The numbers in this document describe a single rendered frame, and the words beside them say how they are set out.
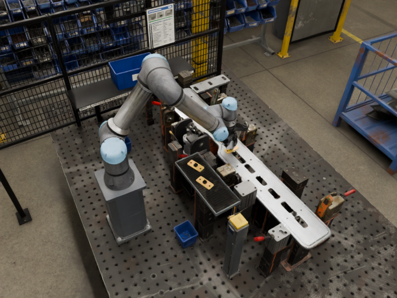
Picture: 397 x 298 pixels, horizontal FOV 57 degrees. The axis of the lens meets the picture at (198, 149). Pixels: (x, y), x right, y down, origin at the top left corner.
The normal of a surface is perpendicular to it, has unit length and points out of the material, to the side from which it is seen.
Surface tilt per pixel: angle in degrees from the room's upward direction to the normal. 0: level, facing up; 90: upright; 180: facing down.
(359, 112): 0
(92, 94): 0
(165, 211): 0
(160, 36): 90
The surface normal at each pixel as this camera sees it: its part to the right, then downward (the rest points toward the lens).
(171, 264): 0.02, -0.70
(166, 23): 0.54, 0.60
